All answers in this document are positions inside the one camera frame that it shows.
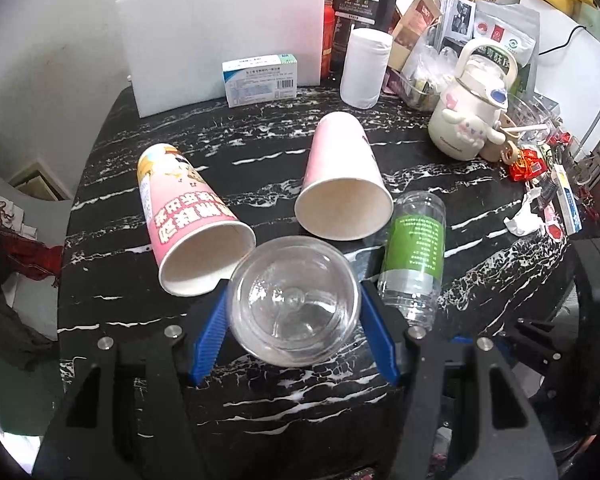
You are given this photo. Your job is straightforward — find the clear jar brown label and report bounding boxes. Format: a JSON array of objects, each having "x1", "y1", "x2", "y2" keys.
[{"x1": 226, "y1": 236, "x2": 361, "y2": 367}]

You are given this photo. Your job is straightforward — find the pink printed paper cup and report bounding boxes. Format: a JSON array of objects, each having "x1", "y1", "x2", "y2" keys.
[{"x1": 137, "y1": 143, "x2": 257, "y2": 297}]

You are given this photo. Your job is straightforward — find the pale pink paper cup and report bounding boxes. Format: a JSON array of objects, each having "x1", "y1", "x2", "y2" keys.
[{"x1": 294, "y1": 112, "x2": 393, "y2": 242}]

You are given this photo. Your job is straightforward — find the beige cup with spoon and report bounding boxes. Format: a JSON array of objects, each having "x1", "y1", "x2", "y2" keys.
[{"x1": 479, "y1": 113, "x2": 548, "y2": 165}]

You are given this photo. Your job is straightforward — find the clear jar green label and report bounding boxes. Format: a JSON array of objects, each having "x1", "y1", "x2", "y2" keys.
[{"x1": 377, "y1": 191, "x2": 446, "y2": 332}]

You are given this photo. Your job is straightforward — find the crumpled white tissue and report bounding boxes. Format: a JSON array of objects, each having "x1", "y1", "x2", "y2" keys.
[{"x1": 504, "y1": 188, "x2": 543, "y2": 237}]

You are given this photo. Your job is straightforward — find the red candy wrapper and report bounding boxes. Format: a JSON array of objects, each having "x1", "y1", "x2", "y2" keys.
[{"x1": 508, "y1": 148, "x2": 547, "y2": 182}]

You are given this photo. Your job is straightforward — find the white cartoon dog bottle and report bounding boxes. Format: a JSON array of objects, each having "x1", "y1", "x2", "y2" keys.
[{"x1": 428, "y1": 38, "x2": 518, "y2": 162}]

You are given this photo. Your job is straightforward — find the white blue medicine box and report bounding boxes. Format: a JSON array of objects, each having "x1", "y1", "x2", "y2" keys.
[{"x1": 222, "y1": 54, "x2": 298, "y2": 107}]

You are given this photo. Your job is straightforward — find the white paper roll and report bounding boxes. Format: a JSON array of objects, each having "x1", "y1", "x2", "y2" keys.
[{"x1": 340, "y1": 28, "x2": 393, "y2": 110}]

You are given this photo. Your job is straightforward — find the white foam board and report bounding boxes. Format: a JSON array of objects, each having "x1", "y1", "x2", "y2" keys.
[{"x1": 116, "y1": 0, "x2": 324, "y2": 117}]

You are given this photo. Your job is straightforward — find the beige window carton box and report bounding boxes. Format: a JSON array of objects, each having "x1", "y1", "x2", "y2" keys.
[{"x1": 388, "y1": 0, "x2": 441, "y2": 72}]

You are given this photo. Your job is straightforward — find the red canister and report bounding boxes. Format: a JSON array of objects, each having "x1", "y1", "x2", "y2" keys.
[{"x1": 321, "y1": 3, "x2": 336, "y2": 79}]

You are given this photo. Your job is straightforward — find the white green tea pouch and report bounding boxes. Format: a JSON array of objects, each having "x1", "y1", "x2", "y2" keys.
[{"x1": 474, "y1": 0, "x2": 540, "y2": 67}]

